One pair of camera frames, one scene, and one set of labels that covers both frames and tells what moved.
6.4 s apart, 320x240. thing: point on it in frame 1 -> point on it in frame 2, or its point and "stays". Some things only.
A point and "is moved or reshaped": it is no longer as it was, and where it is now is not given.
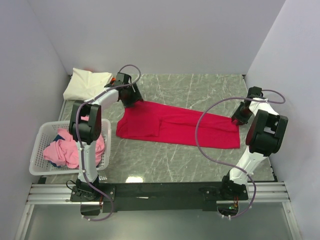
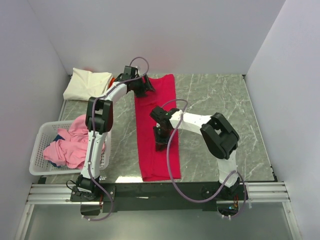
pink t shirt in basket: (65, 152) stays
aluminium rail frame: (269, 192) stays
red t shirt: (151, 121) is moved or reshaped
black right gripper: (236, 116) -> (159, 141)
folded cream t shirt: (84, 85) stays
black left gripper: (130, 103) -> (146, 87)
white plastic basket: (45, 132) stays
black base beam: (160, 196) stays
